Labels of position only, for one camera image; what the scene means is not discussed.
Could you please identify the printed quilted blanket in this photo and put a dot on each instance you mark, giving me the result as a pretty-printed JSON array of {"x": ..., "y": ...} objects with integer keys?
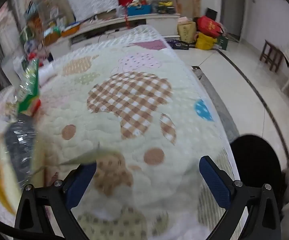
[{"x": 134, "y": 100}]

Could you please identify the green tote bag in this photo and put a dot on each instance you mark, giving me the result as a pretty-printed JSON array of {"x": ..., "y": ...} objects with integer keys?
[{"x": 26, "y": 35}]

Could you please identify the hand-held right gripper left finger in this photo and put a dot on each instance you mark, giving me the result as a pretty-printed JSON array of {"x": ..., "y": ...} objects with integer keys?
[{"x": 80, "y": 180}]

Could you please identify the black board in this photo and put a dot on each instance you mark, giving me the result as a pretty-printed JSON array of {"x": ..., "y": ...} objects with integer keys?
[{"x": 211, "y": 13}]

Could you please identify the white low cabinet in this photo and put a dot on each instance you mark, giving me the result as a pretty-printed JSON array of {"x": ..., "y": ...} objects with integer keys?
[{"x": 157, "y": 21}]

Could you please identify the clear green plastic bag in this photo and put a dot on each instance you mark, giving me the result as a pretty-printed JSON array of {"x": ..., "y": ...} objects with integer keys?
[{"x": 28, "y": 100}]

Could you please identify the white quilted mattress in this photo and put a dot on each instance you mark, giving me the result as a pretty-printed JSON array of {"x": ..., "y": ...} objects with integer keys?
[{"x": 92, "y": 0}]

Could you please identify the red bag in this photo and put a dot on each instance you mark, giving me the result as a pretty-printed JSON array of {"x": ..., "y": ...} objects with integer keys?
[{"x": 209, "y": 26}]

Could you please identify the pile of colourful toys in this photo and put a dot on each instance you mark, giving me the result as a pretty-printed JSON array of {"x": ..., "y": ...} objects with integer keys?
[{"x": 139, "y": 1}]

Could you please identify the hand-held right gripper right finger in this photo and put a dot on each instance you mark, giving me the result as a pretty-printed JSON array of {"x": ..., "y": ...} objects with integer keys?
[{"x": 214, "y": 180}]

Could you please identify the green paper bag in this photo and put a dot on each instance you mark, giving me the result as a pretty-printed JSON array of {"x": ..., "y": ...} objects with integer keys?
[{"x": 223, "y": 43}]

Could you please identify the yellowish cardboard box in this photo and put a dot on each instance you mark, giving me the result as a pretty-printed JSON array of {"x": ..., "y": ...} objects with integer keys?
[{"x": 186, "y": 32}]

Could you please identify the pink cloth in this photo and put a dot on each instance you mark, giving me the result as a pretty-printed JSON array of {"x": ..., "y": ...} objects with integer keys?
[{"x": 184, "y": 19}]

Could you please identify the blue storage bin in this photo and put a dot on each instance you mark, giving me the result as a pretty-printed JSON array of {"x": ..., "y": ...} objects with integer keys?
[{"x": 139, "y": 10}]

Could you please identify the dark wooden stool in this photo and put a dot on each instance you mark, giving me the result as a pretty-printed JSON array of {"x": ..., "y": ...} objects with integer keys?
[{"x": 272, "y": 52}]

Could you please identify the dark bag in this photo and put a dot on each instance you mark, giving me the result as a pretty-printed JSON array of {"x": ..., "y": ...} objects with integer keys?
[{"x": 178, "y": 45}]

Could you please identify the orange tray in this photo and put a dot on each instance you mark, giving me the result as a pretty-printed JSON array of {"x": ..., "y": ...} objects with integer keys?
[{"x": 70, "y": 31}]

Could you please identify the red ribbon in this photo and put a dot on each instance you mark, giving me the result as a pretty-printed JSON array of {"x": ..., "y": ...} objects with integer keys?
[{"x": 127, "y": 20}]

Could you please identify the yellow bag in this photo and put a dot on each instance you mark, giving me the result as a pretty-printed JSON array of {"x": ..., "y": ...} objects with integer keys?
[{"x": 205, "y": 42}]

